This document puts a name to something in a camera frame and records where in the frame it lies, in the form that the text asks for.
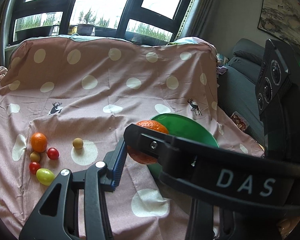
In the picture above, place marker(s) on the tan longan beside orange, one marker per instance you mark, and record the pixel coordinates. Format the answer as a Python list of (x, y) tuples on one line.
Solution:
[(35, 157)]

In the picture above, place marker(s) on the framed landscape painting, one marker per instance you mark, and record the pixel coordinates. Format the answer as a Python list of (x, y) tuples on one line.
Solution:
[(281, 19)]

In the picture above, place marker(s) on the green plastic bowl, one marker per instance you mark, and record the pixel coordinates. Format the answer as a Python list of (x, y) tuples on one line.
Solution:
[(187, 134)]

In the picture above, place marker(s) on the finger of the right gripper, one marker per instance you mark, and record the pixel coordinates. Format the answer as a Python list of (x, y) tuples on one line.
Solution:
[(227, 179)]

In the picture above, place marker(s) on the pink polka dot cloth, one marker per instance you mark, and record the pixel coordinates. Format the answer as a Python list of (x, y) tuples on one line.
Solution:
[(93, 90)]

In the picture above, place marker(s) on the orange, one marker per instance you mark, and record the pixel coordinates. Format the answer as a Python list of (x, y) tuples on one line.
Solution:
[(39, 142)]

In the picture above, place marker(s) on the black framed window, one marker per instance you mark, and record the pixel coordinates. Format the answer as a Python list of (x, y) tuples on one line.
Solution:
[(148, 22)]

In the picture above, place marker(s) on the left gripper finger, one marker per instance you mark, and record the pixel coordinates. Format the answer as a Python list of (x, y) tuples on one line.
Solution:
[(56, 214)]

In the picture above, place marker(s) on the lone tan longan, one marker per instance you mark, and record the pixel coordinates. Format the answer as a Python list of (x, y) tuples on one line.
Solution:
[(78, 143)]

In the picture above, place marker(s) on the green apple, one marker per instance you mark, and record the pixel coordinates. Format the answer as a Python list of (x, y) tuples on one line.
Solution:
[(45, 176)]

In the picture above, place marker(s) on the grey sofa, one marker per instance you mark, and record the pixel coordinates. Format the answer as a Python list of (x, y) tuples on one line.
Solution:
[(236, 91)]

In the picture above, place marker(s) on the red tomato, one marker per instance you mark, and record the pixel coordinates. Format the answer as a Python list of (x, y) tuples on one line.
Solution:
[(34, 167), (52, 153)]

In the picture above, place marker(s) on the black planter box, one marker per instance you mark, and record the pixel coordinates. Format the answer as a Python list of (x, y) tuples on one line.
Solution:
[(93, 30)]

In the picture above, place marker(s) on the large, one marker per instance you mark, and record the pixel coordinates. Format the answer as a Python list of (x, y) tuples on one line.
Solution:
[(145, 141)]

